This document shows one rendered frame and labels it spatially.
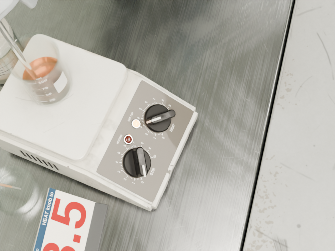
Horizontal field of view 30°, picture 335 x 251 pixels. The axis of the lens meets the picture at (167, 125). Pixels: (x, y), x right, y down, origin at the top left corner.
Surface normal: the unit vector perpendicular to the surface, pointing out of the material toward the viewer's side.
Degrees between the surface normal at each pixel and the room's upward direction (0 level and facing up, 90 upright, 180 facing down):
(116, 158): 30
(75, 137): 0
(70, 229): 40
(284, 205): 0
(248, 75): 0
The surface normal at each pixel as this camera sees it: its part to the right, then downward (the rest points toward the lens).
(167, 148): 0.39, -0.14
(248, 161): -0.07, -0.36
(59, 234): 0.58, -0.18
